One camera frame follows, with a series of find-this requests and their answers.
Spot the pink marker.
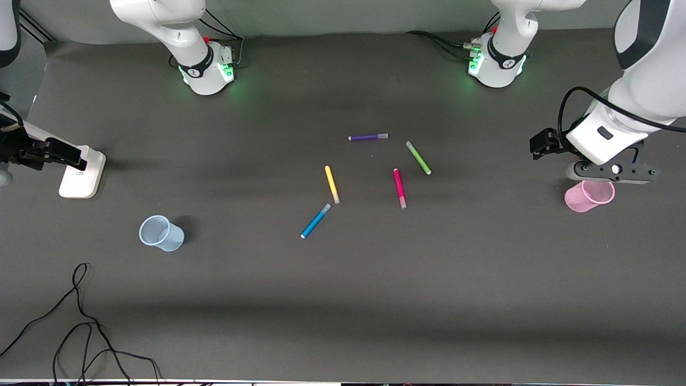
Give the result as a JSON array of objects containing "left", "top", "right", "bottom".
[{"left": 393, "top": 168, "right": 407, "bottom": 209}]

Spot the blue marker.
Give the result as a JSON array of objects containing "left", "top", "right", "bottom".
[{"left": 300, "top": 203, "right": 332, "bottom": 239}]

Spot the white desk lamp stand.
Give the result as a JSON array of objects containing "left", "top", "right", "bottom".
[{"left": 21, "top": 121, "right": 106, "bottom": 199}]

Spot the translucent pink plastic cup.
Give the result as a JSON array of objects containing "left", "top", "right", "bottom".
[{"left": 564, "top": 180, "right": 616, "bottom": 213}]

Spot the translucent blue plastic cup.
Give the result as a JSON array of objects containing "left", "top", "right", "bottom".
[{"left": 139, "top": 215, "right": 185, "bottom": 253}]

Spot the green marker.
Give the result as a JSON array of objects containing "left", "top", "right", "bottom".
[{"left": 405, "top": 141, "right": 432, "bottom": 175}]

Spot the yellow marker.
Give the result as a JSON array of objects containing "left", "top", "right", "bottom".
[{"left": 324, "top": 166, "right": 341, "bottom": 204}]

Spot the black right arm wrist cable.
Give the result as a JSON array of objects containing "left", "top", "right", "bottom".
[{"left": 0, "top": 99, "right": 25, "bottom": 128}]

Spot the black arm wrist cable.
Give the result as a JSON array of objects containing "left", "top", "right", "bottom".
[
  {"left": 0, "top": 99, "right": 25, "bottom": 128},
  {"left": 557, "top": 86, "right": 686, "bottom": 139}
]

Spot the black left arm wrist cable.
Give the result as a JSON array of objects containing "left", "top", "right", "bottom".
[{"left": 557, "top": 86, "right": 686, "bottom": 139}]

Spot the thin black loose cable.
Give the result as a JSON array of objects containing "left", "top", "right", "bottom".
[{"left": 0, "top": 263, "right": 161, "bottom": 386}]

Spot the black left arm base cable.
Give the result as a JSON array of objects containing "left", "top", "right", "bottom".
[{"left": 405, "top": 31, "right": 483, "bottom": 61}]

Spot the black arm base cable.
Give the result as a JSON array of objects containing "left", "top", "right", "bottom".
[
  {"left": 405, "top": 31, "right": 483, "bottom": 61},
  {"left": 170, "top": 8, "right": 244, "bottom": 69}
]

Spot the black right arm base cable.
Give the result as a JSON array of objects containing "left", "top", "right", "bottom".
[{"left": 170, "top": 8, "right": 244, "bottom": 69}]

